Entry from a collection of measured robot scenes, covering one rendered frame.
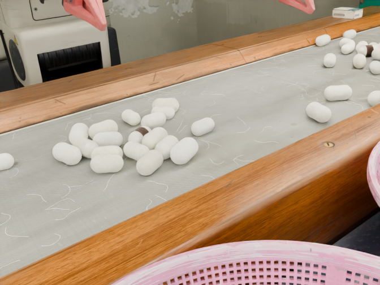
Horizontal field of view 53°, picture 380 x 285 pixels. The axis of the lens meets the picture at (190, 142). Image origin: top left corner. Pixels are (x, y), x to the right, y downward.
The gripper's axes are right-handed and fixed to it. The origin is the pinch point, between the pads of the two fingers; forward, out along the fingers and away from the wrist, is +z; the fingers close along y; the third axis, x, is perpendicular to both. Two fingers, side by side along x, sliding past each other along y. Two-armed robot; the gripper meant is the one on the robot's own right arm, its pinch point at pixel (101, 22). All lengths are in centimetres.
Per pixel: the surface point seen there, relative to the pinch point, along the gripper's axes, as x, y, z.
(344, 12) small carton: 11, 65, 0
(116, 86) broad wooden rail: 10.1, 2.1, 3.8
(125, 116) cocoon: 3.3, -2.1, 12.5
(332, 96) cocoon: -5.1, 21.7, 23.3
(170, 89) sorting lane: 9.5, 9.9, 7.4
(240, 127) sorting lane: -2.7, 7.8, 21.6
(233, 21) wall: 129, 158, -93
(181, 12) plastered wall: 151, 143, -127
